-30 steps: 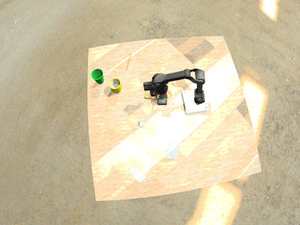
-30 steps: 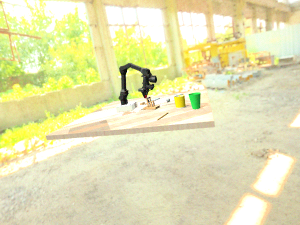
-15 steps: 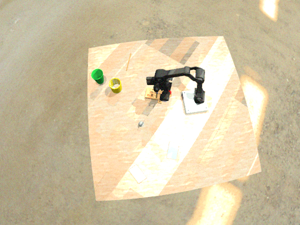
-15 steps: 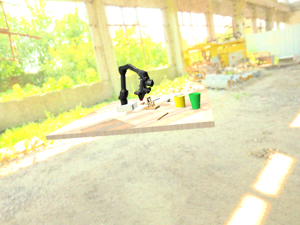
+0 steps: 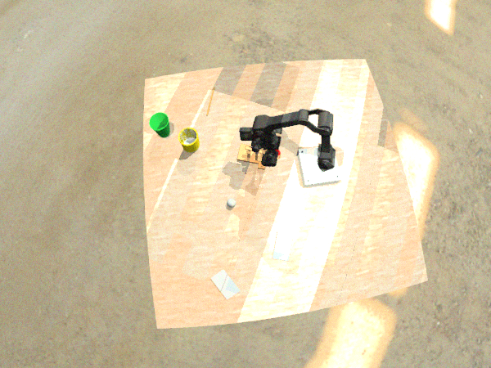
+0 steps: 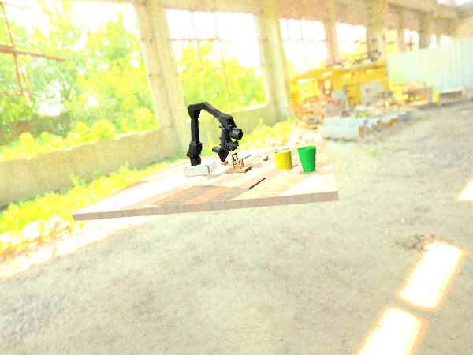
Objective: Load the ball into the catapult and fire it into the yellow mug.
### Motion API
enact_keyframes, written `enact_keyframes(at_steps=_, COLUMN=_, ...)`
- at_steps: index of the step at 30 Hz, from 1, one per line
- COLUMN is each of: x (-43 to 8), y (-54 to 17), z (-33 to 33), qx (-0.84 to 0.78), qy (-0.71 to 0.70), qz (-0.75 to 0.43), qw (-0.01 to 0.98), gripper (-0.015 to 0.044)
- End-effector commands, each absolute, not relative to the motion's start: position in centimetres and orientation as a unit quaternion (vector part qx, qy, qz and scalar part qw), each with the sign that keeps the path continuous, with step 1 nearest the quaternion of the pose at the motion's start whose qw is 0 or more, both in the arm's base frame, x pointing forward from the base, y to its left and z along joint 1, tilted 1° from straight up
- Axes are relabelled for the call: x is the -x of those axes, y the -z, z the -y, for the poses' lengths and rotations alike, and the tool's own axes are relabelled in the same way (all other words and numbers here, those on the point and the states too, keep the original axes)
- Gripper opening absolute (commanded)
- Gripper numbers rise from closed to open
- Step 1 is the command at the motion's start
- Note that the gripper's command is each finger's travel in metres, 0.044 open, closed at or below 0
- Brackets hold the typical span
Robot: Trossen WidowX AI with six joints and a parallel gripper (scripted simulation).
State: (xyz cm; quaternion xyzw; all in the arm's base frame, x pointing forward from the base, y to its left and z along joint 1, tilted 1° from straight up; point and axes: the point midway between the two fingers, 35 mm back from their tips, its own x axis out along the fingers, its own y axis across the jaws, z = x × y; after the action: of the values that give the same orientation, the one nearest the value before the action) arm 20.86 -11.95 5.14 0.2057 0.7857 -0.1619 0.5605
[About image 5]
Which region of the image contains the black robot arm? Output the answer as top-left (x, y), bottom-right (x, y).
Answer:
top-left (239, 109), bottom-right (336, 173)

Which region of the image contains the yellow mug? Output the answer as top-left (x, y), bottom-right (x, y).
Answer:
top-left (178, 128), bottom-right (200, 153)

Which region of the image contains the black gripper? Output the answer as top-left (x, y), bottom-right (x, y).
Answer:
top-left (261, 128), bottom-right (282, 167)

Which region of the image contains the green plastic cup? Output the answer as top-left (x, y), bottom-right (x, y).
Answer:
top-left (150, 113), bottom-right (170, 138)

